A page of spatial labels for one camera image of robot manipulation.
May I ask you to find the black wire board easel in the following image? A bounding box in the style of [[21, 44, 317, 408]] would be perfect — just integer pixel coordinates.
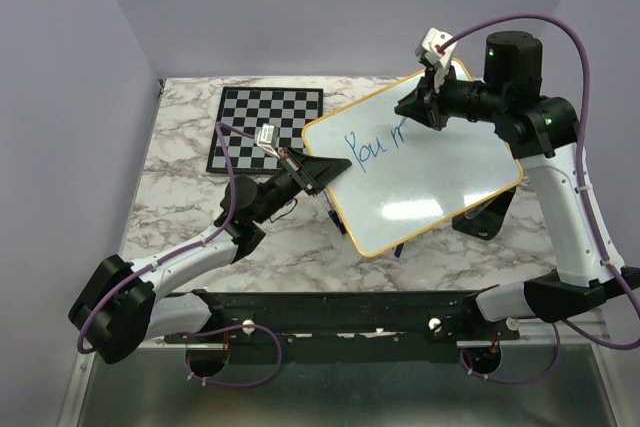
[[323, 192, 347, 235]]

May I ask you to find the black white chessboard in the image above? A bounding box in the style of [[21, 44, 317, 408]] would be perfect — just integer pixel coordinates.
[[206, 86, 325, 177]]

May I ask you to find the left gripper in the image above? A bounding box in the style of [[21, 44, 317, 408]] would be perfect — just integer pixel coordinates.
[[253, 145, 351, 225]]

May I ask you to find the blue marker cap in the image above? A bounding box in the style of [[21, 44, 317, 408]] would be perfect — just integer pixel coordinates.
[[394, 244, 404, 258]]

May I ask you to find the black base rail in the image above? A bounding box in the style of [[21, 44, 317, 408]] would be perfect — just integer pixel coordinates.
[[164, 290, 519, 364]]

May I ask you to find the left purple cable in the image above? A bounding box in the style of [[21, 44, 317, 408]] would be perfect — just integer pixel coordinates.
[[76, 120, 259, 354]]

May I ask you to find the black eraser holder stand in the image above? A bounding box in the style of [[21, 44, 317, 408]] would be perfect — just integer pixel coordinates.
[[451, 187, 517, 241]]

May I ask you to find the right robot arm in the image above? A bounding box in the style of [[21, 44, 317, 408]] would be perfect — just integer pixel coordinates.
[[395, 29, 639, 339]]

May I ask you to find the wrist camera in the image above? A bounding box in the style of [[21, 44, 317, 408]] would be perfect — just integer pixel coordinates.
[[254, 123, 281, 159], [415, 28, 457, 93]]

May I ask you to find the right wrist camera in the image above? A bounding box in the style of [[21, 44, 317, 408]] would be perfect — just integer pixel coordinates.
[[415, 28, 457, 93]]

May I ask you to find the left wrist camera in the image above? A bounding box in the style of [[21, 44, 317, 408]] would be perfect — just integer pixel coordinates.
[[254, 123, 281, 159]]

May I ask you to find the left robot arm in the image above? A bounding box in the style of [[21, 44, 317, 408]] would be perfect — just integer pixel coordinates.
[[68, 148, 352, 364]]

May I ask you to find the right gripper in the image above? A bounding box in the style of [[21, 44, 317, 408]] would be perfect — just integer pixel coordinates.
[[396, 58, 508, 130]]

